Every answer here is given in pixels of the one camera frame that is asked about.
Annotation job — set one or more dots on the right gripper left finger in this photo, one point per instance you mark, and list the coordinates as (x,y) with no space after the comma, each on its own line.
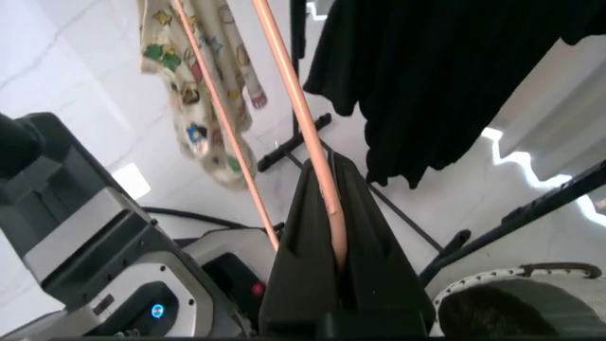
(298,265)

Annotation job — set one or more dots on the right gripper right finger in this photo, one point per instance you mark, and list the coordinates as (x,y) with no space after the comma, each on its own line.
(379,265)

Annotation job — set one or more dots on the pink clothes hanger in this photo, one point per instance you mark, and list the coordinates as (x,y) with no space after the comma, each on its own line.
(296,90)

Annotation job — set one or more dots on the black t-shirt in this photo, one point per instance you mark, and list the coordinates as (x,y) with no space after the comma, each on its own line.
(426,71)

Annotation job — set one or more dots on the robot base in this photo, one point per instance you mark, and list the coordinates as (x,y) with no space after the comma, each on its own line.
(71,237)

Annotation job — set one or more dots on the black clothes rack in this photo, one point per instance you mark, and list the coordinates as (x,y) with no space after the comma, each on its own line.
(293,144)

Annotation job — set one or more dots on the white laundry basket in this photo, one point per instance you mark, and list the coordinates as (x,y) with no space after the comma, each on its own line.
(568,303)

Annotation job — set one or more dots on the black garment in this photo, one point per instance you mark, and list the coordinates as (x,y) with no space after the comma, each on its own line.
(492,315)

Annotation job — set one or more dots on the cream printed garment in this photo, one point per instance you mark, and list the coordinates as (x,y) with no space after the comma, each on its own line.
(194,118)

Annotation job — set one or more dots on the white curtain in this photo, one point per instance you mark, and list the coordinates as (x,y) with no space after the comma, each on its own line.
(568,95)

